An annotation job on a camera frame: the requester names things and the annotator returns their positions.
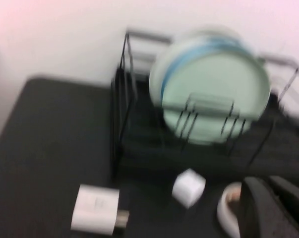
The white plate behind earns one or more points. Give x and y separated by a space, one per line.
155 81

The mint green plate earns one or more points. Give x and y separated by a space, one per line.
213 79

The white tape roll red print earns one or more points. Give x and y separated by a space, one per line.
226 213

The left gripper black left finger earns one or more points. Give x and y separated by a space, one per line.
258 213

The white foam cube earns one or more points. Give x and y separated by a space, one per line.
187 188

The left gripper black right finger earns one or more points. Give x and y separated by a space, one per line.
293 198

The white power adapter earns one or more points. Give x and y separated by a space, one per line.
94 208

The black plastic drip tray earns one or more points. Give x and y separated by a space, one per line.
144 148

